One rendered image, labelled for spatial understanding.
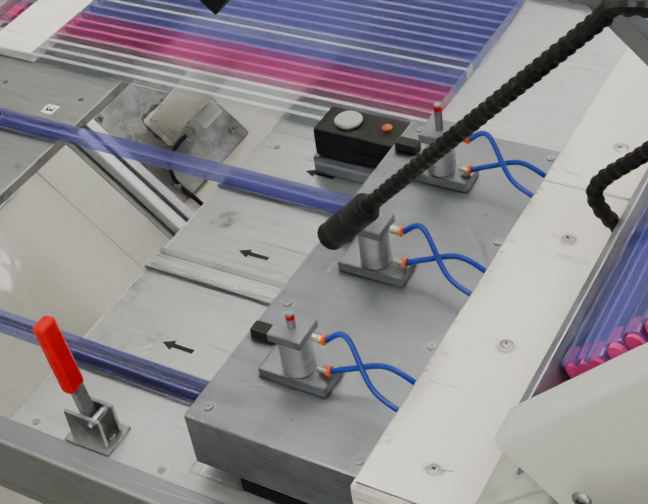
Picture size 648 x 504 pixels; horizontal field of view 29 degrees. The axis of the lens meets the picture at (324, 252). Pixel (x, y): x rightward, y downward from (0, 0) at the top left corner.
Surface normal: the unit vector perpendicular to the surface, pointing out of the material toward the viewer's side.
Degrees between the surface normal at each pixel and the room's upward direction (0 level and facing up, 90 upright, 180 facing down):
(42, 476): 90
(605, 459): 90
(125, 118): 0
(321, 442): 42
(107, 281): 0
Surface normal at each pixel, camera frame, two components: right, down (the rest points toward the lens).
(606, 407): -0.48, 0.63
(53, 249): 0.50, -0.39
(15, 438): -0.12, -0.74
